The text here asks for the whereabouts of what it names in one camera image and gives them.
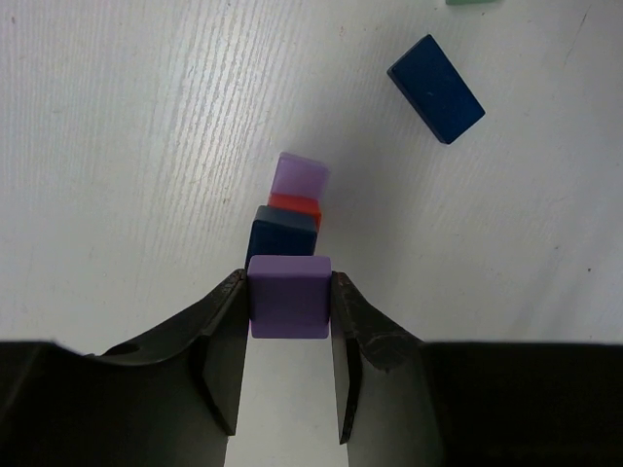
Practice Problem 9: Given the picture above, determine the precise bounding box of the small dark blue block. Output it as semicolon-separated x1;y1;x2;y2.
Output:
244;205;317;268

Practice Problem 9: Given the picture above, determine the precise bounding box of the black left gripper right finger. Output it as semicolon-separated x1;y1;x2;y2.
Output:
330;272;622;466

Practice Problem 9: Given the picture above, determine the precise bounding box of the green notched wood block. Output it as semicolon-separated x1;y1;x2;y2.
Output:
445;0;496;7

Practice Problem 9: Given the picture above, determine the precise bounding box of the red letter wood cube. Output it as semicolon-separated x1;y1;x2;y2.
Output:
268;193;322;231

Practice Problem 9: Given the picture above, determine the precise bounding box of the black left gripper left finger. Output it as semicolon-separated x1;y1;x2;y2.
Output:
1;269;249;466

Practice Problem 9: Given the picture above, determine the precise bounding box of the purple wood cube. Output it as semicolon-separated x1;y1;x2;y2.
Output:
247;255;332;340
271;152;330;200

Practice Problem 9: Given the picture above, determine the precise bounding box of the long dark blue block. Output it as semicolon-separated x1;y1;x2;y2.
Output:
387;34;486;145

